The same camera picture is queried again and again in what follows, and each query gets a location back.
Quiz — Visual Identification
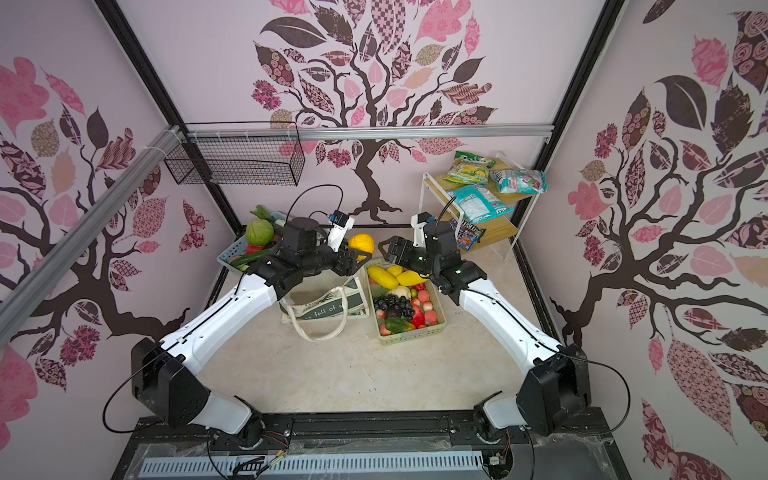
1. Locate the light blue plastic basket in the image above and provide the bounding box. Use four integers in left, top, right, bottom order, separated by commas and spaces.
216, 212, 286, 272

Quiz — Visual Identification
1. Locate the white wooden two-tier shelf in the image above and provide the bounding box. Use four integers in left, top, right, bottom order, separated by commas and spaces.
419, 151, 545, 253

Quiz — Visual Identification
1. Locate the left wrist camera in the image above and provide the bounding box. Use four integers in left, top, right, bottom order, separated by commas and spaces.
327, 210, 353, 252

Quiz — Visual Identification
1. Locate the orange yellow orange fruit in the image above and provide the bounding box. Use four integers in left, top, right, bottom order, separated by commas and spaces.
348, 234, 376, 254

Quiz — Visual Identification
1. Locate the green cabbage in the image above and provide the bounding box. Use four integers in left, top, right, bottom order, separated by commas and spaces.
245, 218, 275, 246

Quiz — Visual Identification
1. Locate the long green cucumber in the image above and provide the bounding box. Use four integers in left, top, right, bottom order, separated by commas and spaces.
229, 249, 271, 270

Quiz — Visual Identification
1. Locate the beige canvas grocery bag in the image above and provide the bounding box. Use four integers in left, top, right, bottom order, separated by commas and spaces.
278, 272, 371, 343

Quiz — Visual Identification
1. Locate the teal white snack bag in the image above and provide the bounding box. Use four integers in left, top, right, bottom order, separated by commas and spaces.
449, 185, 513, 224

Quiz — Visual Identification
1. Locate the black wire wall basket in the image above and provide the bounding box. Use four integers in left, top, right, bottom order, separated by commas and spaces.
164, 120, 306, 186

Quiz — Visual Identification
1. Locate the yellow banana-like fruit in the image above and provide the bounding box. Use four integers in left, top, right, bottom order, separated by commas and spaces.
396, 271, 428, 287

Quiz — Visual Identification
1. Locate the yellow mango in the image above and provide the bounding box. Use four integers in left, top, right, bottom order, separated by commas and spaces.
367, 266, 400, 290

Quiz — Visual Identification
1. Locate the teal pink snack bag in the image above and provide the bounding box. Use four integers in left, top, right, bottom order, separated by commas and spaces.
490, 169, 549, 195

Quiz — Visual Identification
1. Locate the blue dark candy bag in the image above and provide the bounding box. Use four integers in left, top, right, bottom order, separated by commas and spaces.
450, 220, 486, 252

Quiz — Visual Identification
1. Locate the light green plastic basket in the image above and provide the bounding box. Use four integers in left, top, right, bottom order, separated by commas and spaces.
365, 259, 447, 345

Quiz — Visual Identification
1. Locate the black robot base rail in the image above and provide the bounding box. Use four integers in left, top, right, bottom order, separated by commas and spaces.
112, 408, 630, 479

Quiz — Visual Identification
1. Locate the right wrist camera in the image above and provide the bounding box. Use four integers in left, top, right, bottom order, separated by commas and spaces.
411, 212, 434, 248

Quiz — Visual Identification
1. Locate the white garlic bulb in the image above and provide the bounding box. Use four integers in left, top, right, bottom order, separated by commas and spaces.
389, 285, 412, 301

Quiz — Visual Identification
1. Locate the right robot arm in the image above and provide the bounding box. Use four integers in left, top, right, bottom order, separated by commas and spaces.
378, 221, 591, 436

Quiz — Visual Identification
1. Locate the white vented strip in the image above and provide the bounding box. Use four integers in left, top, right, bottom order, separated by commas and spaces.
134, 451, 485, 479

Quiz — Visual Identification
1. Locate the black grape bunch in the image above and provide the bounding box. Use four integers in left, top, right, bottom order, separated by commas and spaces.
373, 294, 414, 321

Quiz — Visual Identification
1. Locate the green yellow snack bag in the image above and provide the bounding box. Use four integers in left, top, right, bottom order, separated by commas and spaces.
445, 151, 496, 185

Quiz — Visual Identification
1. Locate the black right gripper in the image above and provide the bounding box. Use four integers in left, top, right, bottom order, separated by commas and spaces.
379, 237, 441, 279

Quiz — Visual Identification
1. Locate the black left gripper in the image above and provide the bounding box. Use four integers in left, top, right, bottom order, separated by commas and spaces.
300, 237, 370, 276

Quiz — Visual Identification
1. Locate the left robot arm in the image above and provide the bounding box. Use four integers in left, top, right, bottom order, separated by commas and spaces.
130, 211, 371, 449

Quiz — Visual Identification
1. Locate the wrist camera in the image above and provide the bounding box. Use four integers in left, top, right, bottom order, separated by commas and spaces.
327, 210, 353, 252
411, 212, 434, 248

